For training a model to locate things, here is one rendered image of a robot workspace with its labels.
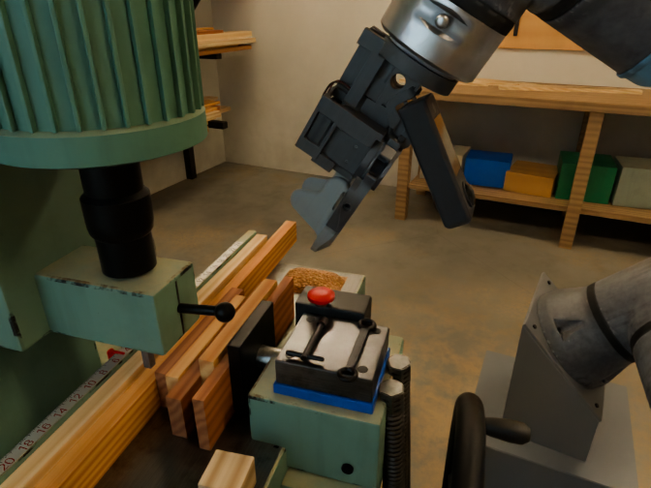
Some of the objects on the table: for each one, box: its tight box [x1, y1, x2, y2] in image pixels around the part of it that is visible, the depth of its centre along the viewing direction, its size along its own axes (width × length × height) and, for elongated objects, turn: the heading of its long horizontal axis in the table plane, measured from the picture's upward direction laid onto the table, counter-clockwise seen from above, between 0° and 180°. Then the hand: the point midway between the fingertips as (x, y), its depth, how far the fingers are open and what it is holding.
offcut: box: [198, 449, 257, 488], centre depth 44 cm, size 4×4×3 cm
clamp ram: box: [227, 300, 282, 413], centre depth 54 cm, size 9×8×9 cm
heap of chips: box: [286, 267, 348, 293], centre depth 79 cm, size 7×10×2 cm
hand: (325, 244), depth 50 cm, fingers closed
